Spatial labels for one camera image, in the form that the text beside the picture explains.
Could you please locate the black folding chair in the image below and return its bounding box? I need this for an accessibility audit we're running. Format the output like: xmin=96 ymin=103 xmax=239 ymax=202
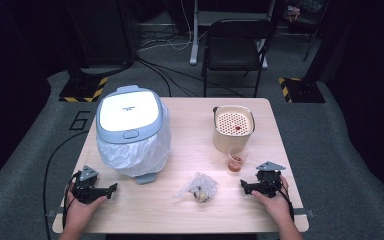
xmin=201 ymin=18 xmax=278 ymax=98

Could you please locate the person's left hand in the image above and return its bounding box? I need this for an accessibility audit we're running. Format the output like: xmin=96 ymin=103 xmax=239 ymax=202
xmin=65 ymin=185 xmax=108 ymax=231

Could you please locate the black equipment cabinet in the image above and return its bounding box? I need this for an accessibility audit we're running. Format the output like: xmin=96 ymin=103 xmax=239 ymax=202
xmin=63 ymin=0 xmax=137 ymax=69

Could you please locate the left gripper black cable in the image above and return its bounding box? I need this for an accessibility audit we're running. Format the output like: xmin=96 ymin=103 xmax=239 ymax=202
xmin=61 ymin=170 xmax=83 ymax=230

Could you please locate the white floor cable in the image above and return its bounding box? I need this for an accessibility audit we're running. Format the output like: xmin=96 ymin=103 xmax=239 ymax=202
xmin=136 ymin=0 xmax=195 ymax=53

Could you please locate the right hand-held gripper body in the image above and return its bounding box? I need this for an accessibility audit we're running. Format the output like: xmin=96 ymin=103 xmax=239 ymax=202
xmin=254 ymin=161 xmax=287 ymax=198

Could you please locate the hazard-striped black base plate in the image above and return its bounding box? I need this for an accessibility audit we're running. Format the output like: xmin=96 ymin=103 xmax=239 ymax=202
xmin=58 ymin=76 xmax=109 ymax=103
xmin=278 ymin=77 xmax=326 ymax=104

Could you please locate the small clear plastic cup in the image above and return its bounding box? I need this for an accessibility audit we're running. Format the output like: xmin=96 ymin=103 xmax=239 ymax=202
xmin=227 ymin=144 xmax=250 ymax=173

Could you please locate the blue-grey pedal trash bin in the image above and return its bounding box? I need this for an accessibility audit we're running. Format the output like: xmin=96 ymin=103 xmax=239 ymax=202
xmin=94 ymin=84 xmax=173 ymax=185

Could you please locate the clear bag of scraps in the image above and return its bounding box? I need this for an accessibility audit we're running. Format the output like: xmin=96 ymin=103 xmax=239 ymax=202
xmin=174 ymin=171 xmax=219 ymax=204

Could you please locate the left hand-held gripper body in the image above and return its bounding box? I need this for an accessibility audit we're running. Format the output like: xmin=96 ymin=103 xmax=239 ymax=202
xmin=71 ymin=165 xmax=100 ymax=205

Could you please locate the beige drain container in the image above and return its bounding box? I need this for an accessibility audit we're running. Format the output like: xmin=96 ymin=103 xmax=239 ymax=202
xmin=212 ymin=105 xmax=256 ymax=154

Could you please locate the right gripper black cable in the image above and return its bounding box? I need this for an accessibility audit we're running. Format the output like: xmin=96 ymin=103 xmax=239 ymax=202
xmin=261 ymin=174 xmax=296 ymax=223

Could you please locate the long black floor cable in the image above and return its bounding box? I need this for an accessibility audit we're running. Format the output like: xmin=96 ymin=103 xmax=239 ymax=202
xmin=42 ymin=130 xmax=90 ymax=240

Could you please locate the grey table edge bracket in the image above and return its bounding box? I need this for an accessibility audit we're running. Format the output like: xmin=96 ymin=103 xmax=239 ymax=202
xmin=46 ymin=207 xmax=65 ymax=218
xmin=293 ymin=207 xmax=316 ymax=220

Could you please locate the dark metal stand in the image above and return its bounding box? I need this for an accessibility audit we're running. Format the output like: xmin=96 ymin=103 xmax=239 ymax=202
xmin=302 ymin=0 xmax=331 ymax=63

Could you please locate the white metal desk frame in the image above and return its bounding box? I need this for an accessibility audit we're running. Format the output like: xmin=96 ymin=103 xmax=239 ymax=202
xmin=189 ymin=0 xmax=276 ymax=70

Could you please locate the black floor cable bundle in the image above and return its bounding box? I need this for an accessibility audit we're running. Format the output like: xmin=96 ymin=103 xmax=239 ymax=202
xmin=134 ymin=56 xmax=244 ymax=98

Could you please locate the white plastic bin liner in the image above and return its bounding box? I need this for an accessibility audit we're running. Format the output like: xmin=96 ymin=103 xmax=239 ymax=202
xmin=96 ymin=103 xmax=173 ymax=178

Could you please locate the person's right hand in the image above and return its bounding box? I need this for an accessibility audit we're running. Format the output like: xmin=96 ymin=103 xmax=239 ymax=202
xmin=251 ymin=175 xmax=293 ymax=225

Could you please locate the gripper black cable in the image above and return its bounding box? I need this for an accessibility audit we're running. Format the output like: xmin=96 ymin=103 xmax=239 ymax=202
xmin=261 ymin=174 xmax=296 ymax=223
xmin=61 ymin=170 xmax=83 ymax=230

